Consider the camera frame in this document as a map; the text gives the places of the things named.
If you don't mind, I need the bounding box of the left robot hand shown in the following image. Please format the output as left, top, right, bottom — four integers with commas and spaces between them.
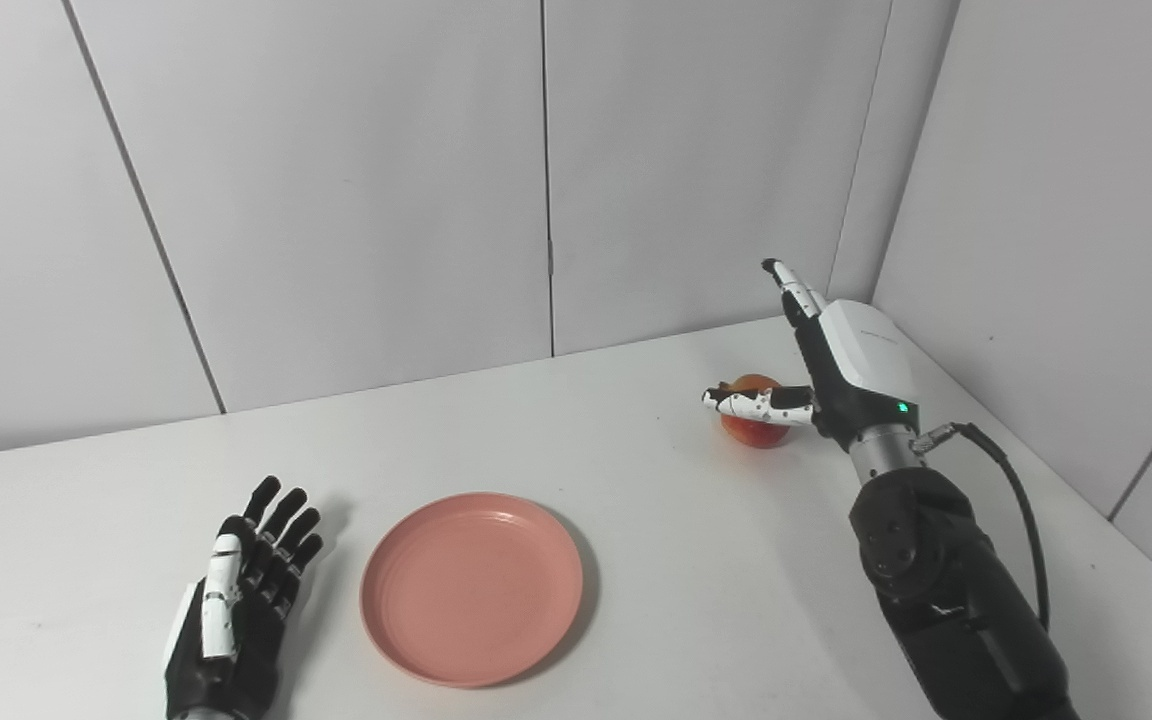
164, 475, 325, 720

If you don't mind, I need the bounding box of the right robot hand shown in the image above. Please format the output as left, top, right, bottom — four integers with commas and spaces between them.
702, 258, 921, 454

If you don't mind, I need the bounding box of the pink round plate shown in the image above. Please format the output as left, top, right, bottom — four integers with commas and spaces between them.
360, 491, 584, 689

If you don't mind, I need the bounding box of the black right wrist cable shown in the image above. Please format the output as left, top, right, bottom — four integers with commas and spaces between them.
911, 422, 1051, 633

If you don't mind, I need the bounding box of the red pomegranate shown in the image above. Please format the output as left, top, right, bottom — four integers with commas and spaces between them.
717, 374, 793, 449

